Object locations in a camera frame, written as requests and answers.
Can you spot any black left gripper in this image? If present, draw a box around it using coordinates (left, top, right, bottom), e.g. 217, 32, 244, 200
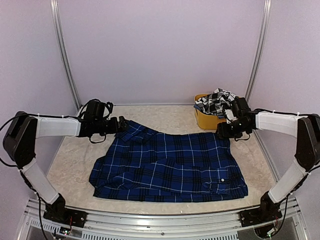
94, 115, 128, 136

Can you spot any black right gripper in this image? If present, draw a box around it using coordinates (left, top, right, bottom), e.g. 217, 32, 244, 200
215, 118, 250, 138

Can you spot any yellow plastic basket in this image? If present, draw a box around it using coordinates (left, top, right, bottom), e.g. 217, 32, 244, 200
194, 94, 227, 130

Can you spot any blue plaid long sleeve shirt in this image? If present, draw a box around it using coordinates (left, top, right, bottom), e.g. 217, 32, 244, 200
88, 120, 249, 203

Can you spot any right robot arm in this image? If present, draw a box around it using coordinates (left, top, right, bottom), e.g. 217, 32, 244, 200
216, 97, 320, 204

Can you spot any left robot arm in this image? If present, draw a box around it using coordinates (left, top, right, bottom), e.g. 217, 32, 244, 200
2, 99, 127, 223

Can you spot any black white plaid shirt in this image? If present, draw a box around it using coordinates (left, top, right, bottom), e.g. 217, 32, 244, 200
193, 88, 238, 120

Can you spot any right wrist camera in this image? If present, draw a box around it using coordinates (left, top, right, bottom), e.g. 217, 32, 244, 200
224, 97, 239, 124

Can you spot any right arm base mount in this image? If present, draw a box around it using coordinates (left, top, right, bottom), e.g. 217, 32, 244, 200
239, 191, 283, 227

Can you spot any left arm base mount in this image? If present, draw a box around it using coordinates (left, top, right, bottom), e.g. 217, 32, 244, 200
43, 193, 88, 228

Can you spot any right aluminium frame post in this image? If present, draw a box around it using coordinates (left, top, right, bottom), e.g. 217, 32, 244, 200
245, 0, 272, 101

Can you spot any aluminium frame post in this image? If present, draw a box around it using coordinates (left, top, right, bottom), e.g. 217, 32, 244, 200
50, 0, 82, 110
245, 0, 272, 101

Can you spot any front aluminium rail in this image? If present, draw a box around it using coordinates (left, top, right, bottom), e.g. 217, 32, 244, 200
17, 204, 308, 240

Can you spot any left aluminium frame post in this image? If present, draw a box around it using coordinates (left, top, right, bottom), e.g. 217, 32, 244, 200
50, 0, 82, 110

